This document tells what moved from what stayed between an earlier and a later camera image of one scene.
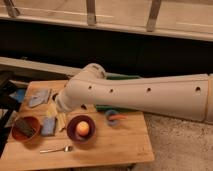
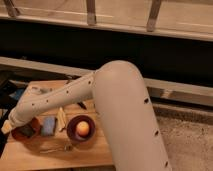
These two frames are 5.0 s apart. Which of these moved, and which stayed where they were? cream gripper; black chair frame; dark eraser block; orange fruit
Moved: cream gripper
Stayed: dark eraser block; black chair frame; orange fruit
